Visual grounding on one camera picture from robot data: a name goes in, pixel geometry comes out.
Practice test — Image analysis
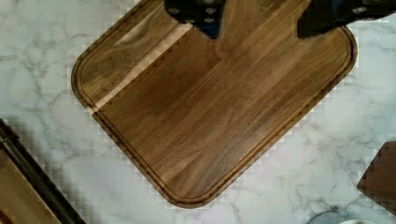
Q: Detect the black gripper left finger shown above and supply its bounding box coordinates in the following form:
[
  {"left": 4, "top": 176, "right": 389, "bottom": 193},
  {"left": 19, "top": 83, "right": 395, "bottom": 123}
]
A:
[{"left": 163, "top": 0, "right": 226, "bottom": 39}]

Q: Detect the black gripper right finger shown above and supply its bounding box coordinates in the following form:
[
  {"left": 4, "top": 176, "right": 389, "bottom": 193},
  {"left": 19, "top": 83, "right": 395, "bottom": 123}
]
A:
[{"left": 297, "top": 0, "right": 396, "bottom": 38}]

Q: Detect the light wooden drawer box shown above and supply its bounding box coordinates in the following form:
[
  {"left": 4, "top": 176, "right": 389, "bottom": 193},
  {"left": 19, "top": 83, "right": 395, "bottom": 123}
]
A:
[{"left": 0, "top": 150, "right": 61, "bottom": 224}]

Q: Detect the dark wooden cutting board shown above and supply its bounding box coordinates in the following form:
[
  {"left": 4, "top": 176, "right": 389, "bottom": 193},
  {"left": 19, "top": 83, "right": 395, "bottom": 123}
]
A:
[{"left": 71, "top": 0, "right": 357, "bottom": 208}]

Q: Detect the dark brown wooden block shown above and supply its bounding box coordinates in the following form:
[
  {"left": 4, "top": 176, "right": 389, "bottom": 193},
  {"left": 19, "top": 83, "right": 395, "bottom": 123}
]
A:
[{"left": 357, "top": 141, "right": 396, "bottom": 215}]

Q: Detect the grey round dish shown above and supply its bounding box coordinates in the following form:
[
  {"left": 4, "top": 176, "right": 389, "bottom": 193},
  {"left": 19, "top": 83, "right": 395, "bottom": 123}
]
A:
[{"left": 306, "top": 210, "right": 377, "bottom": 224}]

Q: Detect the dark metal drawer handle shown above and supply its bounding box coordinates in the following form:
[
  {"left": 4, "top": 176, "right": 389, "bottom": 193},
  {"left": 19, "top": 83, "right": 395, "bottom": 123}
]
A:
[{"left": 1, "top": 120, "right": 86, "bottom": 224}]

